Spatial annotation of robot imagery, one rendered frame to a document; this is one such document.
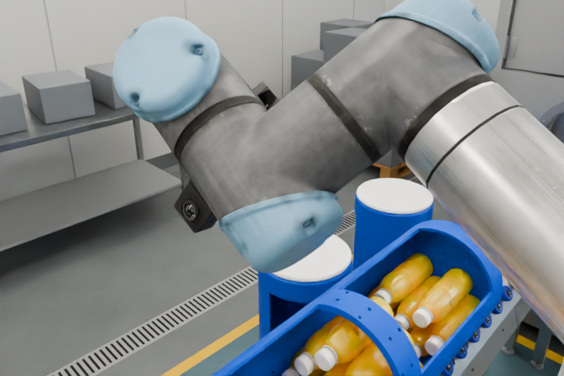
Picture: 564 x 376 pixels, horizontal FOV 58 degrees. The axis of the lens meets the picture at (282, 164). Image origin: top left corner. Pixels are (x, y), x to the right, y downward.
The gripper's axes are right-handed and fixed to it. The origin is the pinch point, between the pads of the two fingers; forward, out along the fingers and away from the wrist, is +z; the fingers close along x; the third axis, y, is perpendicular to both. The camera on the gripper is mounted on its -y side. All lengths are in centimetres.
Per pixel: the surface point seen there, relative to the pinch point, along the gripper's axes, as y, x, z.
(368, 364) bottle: -11.6, -25.9, 40.6
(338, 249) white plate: -6, 3, 90
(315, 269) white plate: -13, 1, 81
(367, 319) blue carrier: -6.0, -19.6, 37.8
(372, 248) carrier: 2, 0, 125
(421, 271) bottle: 8, -18, 71
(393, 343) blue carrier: -5.1, -25.8, 38.2
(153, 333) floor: -116, 48, 190
